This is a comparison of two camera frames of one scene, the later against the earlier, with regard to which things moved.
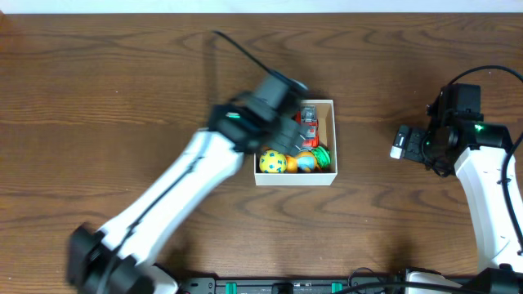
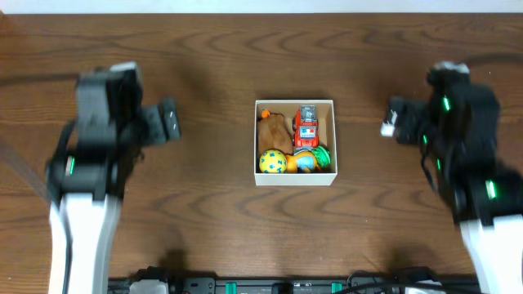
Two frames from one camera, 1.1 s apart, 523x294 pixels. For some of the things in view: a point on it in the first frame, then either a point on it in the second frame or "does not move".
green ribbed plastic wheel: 323,156 does not move
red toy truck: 307,118 does not move
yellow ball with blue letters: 272,162 does not move
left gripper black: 288,136 → 166,120
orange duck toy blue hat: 305,162 does not move
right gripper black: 413,148 → 416,118
